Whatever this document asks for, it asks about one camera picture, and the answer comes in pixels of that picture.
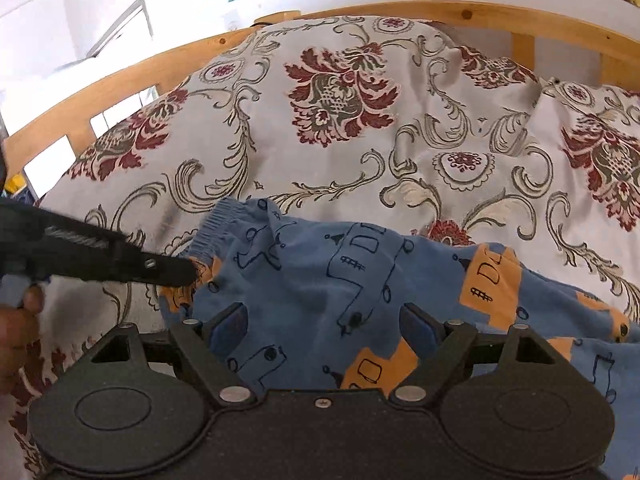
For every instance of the white window frame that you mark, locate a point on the white window frame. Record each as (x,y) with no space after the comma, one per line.
(122,25)

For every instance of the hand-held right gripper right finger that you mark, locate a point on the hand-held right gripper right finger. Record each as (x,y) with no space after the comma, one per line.
(417,331)

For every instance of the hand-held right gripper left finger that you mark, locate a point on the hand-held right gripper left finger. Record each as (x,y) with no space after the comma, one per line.
(230,329)

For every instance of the wooden bed frame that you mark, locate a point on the wooden bed frame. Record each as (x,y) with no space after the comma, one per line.
(500,15)

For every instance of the floral bedspread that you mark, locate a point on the floral bedspread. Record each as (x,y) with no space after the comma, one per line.
(350,160)

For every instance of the yellow blue object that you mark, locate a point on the yellow blue object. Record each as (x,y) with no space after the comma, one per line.
(15,185)

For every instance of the person's left hand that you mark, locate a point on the person's left hand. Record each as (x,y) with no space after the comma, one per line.
(17,345)

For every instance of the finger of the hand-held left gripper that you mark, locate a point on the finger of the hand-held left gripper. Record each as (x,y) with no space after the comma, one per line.
(160,267)

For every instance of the blue orange printed pants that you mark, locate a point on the blue orange printed pants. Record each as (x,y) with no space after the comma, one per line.
(310,285)

